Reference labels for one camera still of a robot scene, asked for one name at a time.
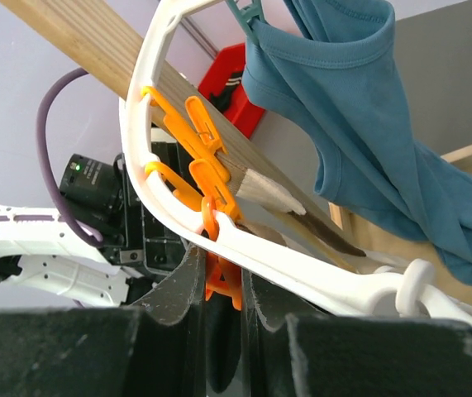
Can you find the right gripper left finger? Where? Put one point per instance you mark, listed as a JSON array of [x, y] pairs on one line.
[[170, 356]]

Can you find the teal cloth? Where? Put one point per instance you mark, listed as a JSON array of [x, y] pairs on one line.
[[338, 81]]

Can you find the red plastic tray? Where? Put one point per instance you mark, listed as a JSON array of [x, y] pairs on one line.
[[222, 87]]

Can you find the orange clothespin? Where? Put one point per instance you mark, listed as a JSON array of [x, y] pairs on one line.
[[202, 141], [209, 184], [222, 276]]

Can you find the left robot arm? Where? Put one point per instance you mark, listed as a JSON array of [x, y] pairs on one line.
[[38, 248]]

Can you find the black striped sock upper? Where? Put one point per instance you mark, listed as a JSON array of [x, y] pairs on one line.
[[222, 101]]

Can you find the wooden rack stand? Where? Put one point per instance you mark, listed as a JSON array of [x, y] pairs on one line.
[[99, 40]]

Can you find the beige brown sock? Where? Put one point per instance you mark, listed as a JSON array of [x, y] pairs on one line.
[[252, 186], [323, 238]]

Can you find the white clip hanger frame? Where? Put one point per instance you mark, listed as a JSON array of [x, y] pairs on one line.
[[407, 270]]

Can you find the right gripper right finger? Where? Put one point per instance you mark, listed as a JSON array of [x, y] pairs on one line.
[[266, 360]]

